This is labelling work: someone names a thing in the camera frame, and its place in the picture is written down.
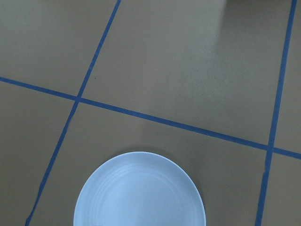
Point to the light blue plate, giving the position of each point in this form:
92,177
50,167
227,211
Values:
139,189

